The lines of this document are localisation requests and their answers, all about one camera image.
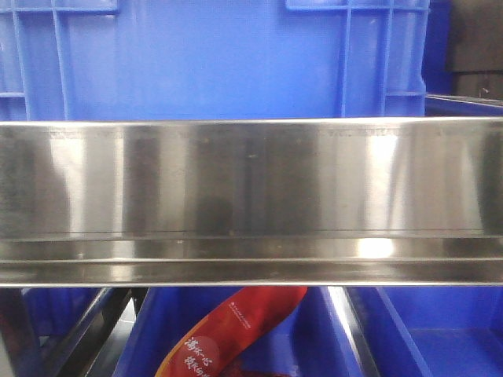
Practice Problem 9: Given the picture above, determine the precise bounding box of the blue bin lower right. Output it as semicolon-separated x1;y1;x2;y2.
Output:
348;287;502;376

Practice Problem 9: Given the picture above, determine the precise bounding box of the stainless steel shelf rail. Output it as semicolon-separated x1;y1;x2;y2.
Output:
1;117;502;287

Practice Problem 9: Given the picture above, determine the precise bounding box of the large blue bin upper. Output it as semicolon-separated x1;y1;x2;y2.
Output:
1;1;430;121

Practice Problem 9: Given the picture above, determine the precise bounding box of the red printed package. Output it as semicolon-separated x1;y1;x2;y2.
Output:
156;286;308;376

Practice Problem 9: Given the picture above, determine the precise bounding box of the blue bin lower middle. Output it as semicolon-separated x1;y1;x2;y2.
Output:
113;287;364;376

